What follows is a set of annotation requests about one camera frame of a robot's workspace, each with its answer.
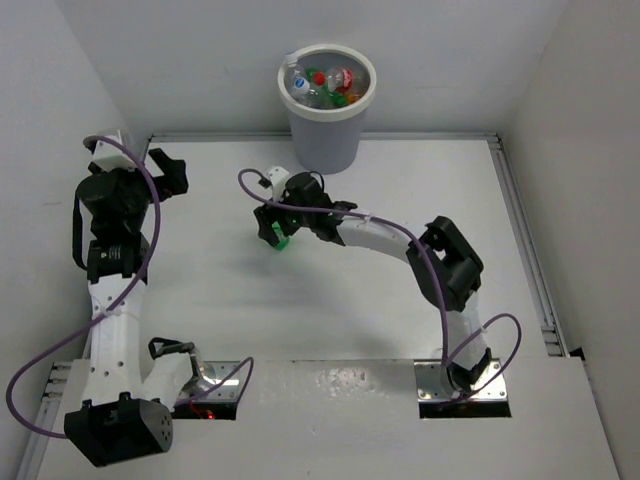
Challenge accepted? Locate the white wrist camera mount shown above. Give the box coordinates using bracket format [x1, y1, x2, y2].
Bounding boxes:
[259, 166, 291, 202]
[83, 129, 136, 172]

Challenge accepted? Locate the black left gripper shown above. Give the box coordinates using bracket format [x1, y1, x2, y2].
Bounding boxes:
[87, 149, 185, 232]

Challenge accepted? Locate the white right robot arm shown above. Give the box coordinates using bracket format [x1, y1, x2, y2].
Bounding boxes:
[254, 167, 491, 393]

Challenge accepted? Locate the red cap cola bottle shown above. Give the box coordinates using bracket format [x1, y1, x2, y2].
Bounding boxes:
[311, 66, 369, 94]

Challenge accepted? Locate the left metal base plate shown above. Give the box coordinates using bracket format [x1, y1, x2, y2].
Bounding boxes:
[176, 359, 253, 406]

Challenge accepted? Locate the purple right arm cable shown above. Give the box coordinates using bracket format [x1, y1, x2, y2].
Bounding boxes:
[237, 168, 524, 404]

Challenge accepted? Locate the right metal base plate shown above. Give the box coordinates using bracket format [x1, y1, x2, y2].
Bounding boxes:
[413, 359, 508, 405]

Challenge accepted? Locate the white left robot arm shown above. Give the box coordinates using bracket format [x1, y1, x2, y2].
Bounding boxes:
[64, 148, 194, 467]

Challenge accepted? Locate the aluminium frame rail left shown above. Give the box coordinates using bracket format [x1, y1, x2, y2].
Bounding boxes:
[14, 132, 166, 479]

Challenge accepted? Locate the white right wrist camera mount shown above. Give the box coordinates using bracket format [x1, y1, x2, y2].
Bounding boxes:
[259, 166, 291, 202]

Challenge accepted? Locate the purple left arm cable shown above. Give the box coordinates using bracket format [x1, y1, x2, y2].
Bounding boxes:
[5, 135, 255, 440]

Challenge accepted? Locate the metal base plate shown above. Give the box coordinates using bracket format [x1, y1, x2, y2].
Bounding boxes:
[176, 359, 253, 406]
[413, 359, 508, 405]

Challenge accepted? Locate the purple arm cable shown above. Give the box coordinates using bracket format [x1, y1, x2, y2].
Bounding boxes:
[5, 135, 255, 440]
[237, 168, 524, 404]

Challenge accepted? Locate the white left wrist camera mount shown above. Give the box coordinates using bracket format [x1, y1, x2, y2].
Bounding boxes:
[83, 129, 136, 172]

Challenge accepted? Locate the orange juice bottle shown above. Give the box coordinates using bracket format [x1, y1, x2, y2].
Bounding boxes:
[344, 90, 366, 105]

